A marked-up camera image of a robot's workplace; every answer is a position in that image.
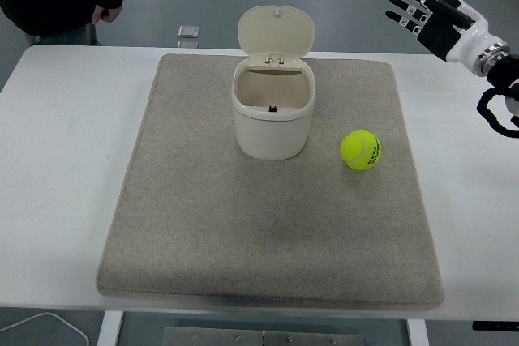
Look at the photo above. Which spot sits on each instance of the grey metal plate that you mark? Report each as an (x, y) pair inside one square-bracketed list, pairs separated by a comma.
[(263, 338)]

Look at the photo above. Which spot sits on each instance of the beige fabric mat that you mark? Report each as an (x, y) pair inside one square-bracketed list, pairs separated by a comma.
[(243, 220)]

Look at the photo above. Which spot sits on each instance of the cream plastic bin with lid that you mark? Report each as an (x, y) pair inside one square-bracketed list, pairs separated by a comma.
[(269, 135)]

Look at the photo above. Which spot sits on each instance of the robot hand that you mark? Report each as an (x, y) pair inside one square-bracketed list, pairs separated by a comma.
[(470, 44)]

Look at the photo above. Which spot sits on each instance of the black table control panel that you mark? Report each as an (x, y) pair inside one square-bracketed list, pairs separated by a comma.
[(494, 325)]

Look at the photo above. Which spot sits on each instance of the yellow tennis ball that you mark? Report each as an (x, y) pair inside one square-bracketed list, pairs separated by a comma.
[(359, 149)]

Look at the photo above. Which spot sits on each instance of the person's hand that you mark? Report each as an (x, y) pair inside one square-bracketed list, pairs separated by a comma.
[(106, 14)]

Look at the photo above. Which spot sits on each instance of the white table leg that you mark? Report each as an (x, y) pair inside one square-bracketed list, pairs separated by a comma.
[(417, 334), (109, 330)]

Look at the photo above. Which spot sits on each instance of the silver floor plate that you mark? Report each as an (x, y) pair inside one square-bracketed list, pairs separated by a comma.
[(187, 44), (188, 31)]

